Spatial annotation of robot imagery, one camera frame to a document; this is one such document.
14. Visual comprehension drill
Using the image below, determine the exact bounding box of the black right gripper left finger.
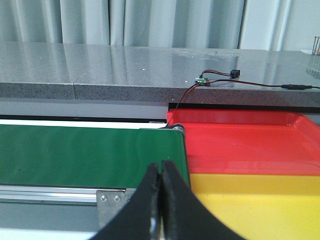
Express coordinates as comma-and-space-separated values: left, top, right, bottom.
93, 163, 160, 240

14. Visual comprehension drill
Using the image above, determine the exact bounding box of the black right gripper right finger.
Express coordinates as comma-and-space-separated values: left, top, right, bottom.
160, 160, 243, 240

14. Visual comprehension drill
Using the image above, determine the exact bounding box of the yellow plastic tray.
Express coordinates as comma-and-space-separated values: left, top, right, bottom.
190, 173, 320, 240

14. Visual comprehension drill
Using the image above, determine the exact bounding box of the green conveyor belt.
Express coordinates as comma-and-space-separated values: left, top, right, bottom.
0, 124, 190, 188

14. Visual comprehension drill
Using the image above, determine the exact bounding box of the red plastic tray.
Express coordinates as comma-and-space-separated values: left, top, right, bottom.
167, 108, 320, 176

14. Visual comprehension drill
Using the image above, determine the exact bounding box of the small green circuit board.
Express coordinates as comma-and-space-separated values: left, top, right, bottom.
194, 74, 211, 86

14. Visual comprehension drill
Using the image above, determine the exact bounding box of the grey stone counter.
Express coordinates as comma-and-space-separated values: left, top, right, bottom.
0, 41, 320, 112

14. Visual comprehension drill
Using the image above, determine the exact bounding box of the black connector plug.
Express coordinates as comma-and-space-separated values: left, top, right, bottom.
230, 69, 241, 79

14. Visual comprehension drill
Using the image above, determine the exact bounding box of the white curtain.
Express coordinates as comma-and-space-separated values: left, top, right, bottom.
0, 0, 320, 51

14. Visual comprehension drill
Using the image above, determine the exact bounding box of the aluminium conveyor frame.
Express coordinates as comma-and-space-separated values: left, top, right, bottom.
0, 184, 136, 228

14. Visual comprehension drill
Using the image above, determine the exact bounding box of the red and black wire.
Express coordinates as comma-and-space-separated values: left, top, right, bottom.
159, 70, 286, 130

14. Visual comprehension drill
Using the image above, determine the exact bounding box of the black inline cable connector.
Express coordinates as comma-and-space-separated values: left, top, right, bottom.
280, 84, 320, 90

